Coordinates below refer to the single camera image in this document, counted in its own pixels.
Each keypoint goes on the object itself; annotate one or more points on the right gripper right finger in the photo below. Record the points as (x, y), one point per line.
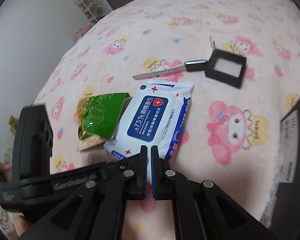
(162, 176)

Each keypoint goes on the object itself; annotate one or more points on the small black square box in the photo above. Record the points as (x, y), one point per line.
(226, 67)

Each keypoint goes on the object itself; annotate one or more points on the black storage box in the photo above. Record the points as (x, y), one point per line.
(282, 213)

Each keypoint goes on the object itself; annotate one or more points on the pink cartoon blanket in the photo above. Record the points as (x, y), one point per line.
(230, 135)

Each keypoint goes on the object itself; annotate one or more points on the white shoe rack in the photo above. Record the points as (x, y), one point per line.
(91, 9)

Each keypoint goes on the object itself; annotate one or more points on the cartoon sticker card packet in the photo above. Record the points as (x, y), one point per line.
(89, 141)

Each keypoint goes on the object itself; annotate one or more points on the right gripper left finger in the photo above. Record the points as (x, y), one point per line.
(137, 182)

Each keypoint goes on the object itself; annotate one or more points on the white blue wet wipes pack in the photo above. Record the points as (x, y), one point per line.
(154, 116)

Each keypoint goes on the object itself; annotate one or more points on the green snack packet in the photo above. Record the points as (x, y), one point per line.
(99, 115)

